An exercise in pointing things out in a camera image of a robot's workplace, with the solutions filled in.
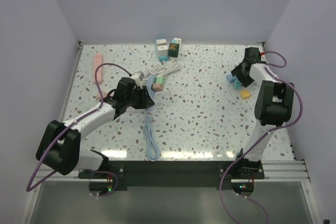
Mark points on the white power strip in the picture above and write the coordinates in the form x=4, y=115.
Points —
x=165, y=67

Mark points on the mint green plug adapter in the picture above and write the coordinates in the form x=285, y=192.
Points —
x=160, y=80

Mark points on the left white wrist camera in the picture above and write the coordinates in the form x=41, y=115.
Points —
x=138, y=77

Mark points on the green picture charger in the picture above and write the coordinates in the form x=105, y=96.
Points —
x=173, y=50

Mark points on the yellow plug adapter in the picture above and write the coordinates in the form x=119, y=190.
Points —
x=245, y=94

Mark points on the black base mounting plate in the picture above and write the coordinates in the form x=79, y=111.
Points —
x=171, y=174

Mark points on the light blue plug adapter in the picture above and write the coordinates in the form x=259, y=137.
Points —
x=230, y=78

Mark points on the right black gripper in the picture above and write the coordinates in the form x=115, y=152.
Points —
x=236, y=72

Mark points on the white charger front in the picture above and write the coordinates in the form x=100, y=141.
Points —
x=163, y=50

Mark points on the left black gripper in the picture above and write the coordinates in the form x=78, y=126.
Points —
x=143, y=93

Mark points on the light blue power strip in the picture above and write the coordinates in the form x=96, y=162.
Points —
x=152, y=148

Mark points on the teal plug adapter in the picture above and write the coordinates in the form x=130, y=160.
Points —
x=237, y=84

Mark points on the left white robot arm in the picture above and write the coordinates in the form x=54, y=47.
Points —
x=60, y=146

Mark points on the pink brown plug adapter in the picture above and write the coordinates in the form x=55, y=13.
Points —
x=157, y=87

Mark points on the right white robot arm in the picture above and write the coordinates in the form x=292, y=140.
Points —
x=273, y=108

